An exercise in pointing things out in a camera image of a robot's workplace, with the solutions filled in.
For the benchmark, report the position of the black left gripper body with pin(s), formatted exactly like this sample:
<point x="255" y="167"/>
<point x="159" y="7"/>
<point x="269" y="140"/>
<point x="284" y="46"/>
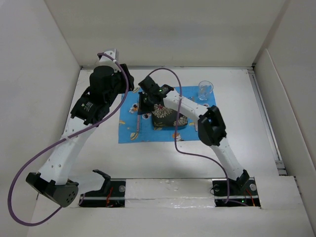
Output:
<point x="120" y="86"/>

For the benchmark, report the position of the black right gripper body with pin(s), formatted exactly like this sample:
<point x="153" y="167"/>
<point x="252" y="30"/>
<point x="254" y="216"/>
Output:
<point x="149" y="94"/>

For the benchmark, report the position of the black floral square plate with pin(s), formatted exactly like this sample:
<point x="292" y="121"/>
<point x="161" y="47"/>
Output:
<point x="163" y="118"/>

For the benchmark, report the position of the blue cartoon print cloth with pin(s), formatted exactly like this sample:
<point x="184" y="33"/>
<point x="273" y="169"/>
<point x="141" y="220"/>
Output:
<point x="187" y="130"/>

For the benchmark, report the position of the clear drinking glass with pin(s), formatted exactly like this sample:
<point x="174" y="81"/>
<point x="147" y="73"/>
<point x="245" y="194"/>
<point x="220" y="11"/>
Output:
<point x="205" y="88"/>

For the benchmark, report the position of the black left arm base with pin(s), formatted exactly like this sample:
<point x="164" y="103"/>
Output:
<point x="110" y="195"/>

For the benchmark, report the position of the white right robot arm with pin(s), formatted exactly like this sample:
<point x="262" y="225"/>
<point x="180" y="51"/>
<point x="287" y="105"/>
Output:
<point x="210" y="125"/>

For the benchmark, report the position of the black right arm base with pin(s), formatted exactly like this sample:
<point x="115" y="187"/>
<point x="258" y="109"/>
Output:
<point x="235" y="195"/>

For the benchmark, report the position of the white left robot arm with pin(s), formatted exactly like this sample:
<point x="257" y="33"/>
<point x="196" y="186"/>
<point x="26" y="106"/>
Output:
<point x="53" y="180"/>

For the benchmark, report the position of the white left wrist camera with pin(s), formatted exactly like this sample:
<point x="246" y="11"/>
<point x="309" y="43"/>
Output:
<point x="108" y="57"/>

